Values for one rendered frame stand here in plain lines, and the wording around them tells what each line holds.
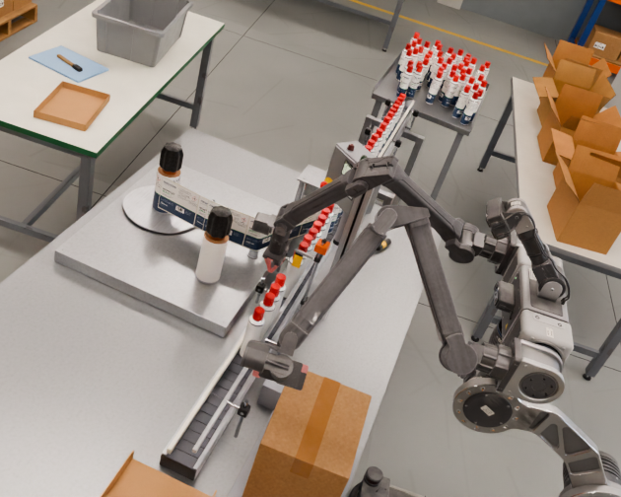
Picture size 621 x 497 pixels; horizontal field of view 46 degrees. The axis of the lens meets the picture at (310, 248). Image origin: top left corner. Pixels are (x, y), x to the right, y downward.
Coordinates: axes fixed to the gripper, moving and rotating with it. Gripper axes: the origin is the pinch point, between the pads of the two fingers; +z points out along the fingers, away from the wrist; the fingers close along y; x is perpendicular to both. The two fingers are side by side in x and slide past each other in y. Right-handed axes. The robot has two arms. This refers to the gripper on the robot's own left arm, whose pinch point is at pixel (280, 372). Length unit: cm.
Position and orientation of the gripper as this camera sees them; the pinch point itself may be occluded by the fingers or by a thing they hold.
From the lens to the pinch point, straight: 198.4
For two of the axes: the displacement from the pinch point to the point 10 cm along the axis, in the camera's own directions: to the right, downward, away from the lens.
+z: -0.6, 2.5, 9.7
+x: -2.9, 9.2, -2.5
